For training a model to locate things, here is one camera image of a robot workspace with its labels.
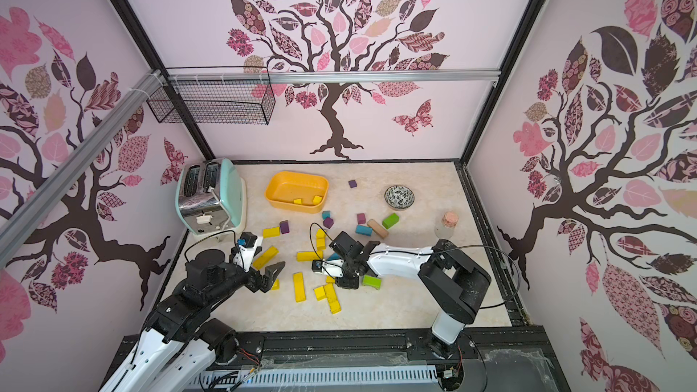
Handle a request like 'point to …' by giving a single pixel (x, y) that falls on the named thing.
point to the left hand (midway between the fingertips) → (273, 262)
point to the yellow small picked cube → (298, 201)
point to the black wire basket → (237, 95)
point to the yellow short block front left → (277, 285)
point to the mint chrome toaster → (211, 197)
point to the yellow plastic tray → (284, 187)
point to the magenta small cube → (361, 218)
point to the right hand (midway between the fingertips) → (339, 271)
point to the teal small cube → (326, 214)
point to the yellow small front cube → (319, 293)
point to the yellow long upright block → (299, 287)
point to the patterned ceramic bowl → (399, 197)
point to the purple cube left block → (284, 227)
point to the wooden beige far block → (381, 231)
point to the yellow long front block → (334, 304)
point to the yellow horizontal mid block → (309, 256)
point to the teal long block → (334, 256)
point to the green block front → (373, 281)
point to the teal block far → (363, 230)
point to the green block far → (390, 220)
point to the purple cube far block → (352, 183)
